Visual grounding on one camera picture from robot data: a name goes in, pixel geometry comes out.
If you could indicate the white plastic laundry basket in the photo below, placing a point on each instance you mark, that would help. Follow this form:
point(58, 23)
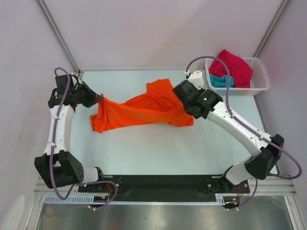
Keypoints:
point(259, 80)

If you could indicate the magenta t shirt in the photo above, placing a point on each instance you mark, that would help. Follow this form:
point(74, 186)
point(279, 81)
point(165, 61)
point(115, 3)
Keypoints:
point(239, 71)

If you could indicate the white slotted cable duct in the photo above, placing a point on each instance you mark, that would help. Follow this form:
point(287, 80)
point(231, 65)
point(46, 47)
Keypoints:
point(78, 199)
point(228, 199)

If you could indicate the teal t shirt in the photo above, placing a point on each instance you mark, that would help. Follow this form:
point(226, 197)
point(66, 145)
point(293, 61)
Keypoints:
point(219, 82)

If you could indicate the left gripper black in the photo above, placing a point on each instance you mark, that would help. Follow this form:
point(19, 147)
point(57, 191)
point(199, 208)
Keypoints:
point(93, 97)

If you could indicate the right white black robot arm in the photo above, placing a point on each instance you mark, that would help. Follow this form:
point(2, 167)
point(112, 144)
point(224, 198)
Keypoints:
point(262, 147)

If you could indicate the aluminium front frame rail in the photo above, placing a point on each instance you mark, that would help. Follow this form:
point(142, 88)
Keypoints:
point(271, 186)

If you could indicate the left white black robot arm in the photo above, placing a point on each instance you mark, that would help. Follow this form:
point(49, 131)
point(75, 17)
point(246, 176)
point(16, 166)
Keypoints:
point(58, 166)

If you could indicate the left aluminium corner post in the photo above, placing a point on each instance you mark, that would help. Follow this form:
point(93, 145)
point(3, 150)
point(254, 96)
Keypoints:
point(57, 34)

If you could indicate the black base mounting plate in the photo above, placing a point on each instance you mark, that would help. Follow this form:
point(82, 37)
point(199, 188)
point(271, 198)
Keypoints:
point(173, 188)

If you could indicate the orange t shirt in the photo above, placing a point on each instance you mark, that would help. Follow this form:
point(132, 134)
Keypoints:
point(158, 105)

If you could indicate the left white slotted cable duct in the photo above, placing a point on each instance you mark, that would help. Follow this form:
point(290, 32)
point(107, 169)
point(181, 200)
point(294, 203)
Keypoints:
point(78, 199)

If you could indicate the right aluminium corner post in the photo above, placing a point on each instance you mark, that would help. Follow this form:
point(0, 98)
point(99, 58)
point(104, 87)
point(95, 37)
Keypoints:
point(272, 25)

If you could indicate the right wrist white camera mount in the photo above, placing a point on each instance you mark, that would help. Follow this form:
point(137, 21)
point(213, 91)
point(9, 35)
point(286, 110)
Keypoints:
point(196, 79)

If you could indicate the right white slotted cable duct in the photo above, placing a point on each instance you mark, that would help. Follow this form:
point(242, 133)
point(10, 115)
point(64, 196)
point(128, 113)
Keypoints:
point(228, 199)

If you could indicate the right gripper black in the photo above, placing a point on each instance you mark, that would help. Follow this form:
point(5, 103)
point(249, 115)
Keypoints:
point(201, 90)

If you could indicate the aluminium corner post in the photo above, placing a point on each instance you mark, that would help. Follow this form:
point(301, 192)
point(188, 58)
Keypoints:
point(272, 25)
point(57, 34)

